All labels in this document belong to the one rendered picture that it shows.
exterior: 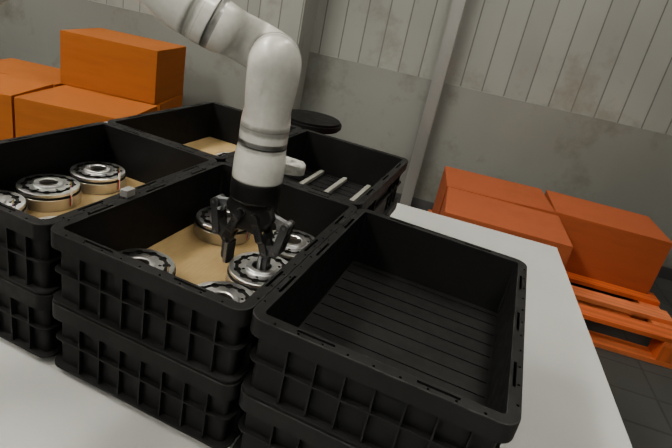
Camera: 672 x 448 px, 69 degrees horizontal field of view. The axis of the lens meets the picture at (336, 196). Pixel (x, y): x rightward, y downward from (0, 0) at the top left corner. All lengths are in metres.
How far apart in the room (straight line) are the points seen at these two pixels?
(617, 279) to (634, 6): 1.56
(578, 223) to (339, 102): 1.71
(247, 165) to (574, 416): 0.69
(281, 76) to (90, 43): 2.75
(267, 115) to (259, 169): 0.08
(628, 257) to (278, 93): 2.57
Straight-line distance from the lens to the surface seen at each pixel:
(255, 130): 0.68
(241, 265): 0.79
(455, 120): 3.41
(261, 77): 0.65
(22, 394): 0.83
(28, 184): 1.03
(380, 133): 3.48
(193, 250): 0.88
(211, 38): 0.66
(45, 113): 3.06
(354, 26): 3.46
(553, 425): 0.96
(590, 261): 3.00
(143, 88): 3.23
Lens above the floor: 1.27
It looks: 21 degrees down
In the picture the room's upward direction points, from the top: 12 degrees clockwise
